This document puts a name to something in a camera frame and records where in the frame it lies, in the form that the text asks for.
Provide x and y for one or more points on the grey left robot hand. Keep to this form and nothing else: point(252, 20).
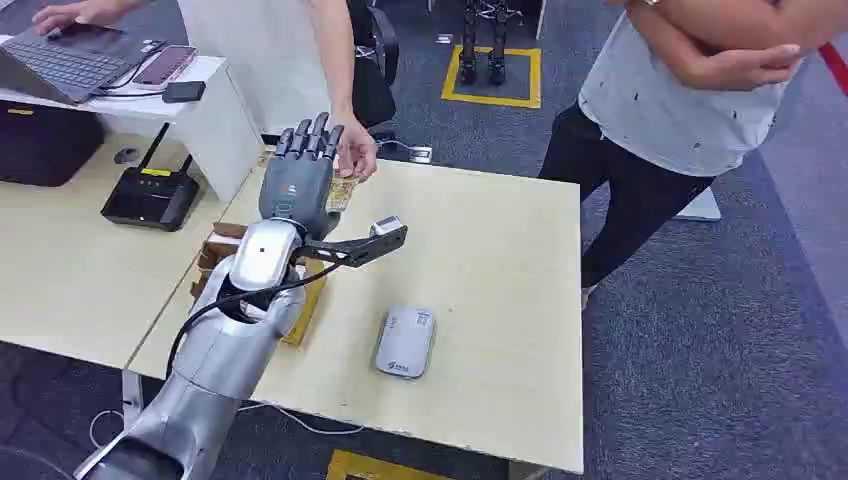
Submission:
point(297, 182)

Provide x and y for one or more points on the seated person's left hand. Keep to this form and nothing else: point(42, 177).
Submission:
point(358, 151)

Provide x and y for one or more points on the yellow printed card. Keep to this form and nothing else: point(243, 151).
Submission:
point(342, 194)

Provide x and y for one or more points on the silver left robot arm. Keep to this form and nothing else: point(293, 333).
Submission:
point(218, 358)

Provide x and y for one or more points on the grey floor power strip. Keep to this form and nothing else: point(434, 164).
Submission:
point(420, 155)

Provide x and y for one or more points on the black office chair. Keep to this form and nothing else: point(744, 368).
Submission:
point(374, 73)

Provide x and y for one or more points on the white desk riser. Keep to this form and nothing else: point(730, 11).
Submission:
point(218, 139)

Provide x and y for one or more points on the seated person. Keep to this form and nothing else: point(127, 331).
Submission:
point(265, 60)

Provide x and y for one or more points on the wooden card box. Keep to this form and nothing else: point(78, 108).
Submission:
point(309, 310)

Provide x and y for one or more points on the yellow floor tape square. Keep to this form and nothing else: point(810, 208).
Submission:
point(491, 99)

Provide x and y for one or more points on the small black adapter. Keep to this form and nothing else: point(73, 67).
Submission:
point(183, 91)

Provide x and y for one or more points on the black router with antennas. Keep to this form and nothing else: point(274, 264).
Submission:
point(151, 197)

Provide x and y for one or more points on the black robot legs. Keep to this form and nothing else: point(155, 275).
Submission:
point(482, 40)

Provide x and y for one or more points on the dark computer mouse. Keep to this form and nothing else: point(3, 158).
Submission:
point(125, 156)

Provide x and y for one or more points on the pink smartphone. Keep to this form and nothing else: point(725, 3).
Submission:
point(165, 66)

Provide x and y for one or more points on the black case with yellow tag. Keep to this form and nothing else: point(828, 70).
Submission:
point(43, 142)

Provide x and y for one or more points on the grey laptop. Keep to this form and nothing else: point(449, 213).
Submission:
point(63, 63)

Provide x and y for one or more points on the white desk leg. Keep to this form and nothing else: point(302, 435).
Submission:
point(132, 396)

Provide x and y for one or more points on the seated person's right hand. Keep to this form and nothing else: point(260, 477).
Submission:
point(73, 13)

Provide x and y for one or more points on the yellow floor tape strip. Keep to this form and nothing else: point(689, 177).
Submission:
point(371, 467)

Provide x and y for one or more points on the standing person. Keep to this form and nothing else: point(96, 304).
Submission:
point(662, 112)

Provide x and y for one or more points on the standing person's hand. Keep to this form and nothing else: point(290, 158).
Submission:
point(735, 66)

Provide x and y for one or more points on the red floor tape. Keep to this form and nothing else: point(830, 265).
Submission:
point(835, 66)

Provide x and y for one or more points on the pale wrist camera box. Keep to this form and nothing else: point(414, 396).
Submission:
point(388, 226)

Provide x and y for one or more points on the black camera bracket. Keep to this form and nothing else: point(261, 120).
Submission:
point(351, 250)

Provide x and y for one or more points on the white floor base plate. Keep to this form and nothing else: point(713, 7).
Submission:
point(701, 206)

